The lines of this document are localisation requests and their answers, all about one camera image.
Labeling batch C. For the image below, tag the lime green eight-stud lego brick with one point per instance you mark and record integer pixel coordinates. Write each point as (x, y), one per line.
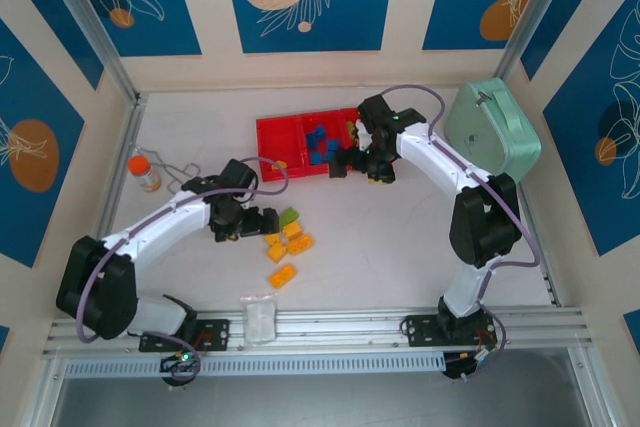
(288, 217)

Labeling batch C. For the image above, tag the large blue lego brick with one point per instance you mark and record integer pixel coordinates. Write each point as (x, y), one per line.
(316, 136)

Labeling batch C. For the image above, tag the yellow sloped lego brick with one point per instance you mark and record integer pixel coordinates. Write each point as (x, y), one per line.
(278, 165)

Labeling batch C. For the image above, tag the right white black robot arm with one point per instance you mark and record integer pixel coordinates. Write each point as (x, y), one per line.
(435, 157)

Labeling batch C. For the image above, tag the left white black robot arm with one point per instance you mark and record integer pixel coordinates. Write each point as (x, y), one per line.
(165, 222)

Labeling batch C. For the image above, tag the olive green lego brick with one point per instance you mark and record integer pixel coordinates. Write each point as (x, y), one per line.
(351, 126)

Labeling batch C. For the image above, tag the red three-compartment bin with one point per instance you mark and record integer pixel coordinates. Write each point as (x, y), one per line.
(280, 142)

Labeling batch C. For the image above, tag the clear plastic zip bag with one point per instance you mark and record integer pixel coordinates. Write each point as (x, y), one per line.
(258, 319)

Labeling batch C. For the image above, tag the orange-capped clear bottle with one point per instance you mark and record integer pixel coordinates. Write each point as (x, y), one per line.
(143, 173)

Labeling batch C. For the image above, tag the mint green zip case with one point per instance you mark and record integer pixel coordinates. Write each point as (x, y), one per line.
(492, 142)

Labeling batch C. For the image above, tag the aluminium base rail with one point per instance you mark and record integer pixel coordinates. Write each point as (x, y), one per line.
(325, 327)

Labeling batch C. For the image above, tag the aluminium side rail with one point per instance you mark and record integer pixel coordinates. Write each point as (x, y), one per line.
(125, 147)
(549, 287)

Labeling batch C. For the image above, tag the aluminium frame post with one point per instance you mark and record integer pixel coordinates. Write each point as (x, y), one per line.
(90, 22)
(535, 12)

